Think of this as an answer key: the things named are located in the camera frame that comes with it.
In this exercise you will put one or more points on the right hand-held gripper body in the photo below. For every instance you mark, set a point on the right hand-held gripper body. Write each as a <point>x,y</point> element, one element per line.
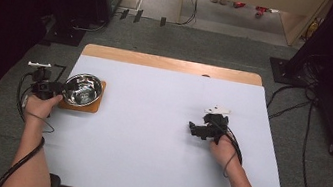
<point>213,128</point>

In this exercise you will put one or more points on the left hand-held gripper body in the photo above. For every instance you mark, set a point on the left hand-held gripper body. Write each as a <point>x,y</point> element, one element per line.
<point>43,85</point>

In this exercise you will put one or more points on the stainless steel bowl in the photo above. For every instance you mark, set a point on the stainless steel bowl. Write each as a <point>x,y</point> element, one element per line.
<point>82,90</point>

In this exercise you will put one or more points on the person's left hand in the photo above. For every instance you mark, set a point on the person's left hand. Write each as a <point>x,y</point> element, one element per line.
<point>39,107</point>

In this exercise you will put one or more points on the person's right hand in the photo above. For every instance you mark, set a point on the person's right hand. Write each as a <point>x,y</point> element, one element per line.
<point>223,151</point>

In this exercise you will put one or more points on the white paper sheet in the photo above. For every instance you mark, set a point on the white paper sheet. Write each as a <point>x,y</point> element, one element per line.
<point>147,137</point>

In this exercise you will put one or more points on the black stand base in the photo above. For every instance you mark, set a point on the black stand base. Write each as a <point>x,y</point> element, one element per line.
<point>284,71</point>
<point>63,36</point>

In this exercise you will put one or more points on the wooden table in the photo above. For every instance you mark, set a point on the wooden table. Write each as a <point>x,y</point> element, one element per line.
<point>172,64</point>

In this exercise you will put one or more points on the red object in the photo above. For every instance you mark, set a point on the red object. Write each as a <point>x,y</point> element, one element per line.
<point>260,11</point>
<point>239,5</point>

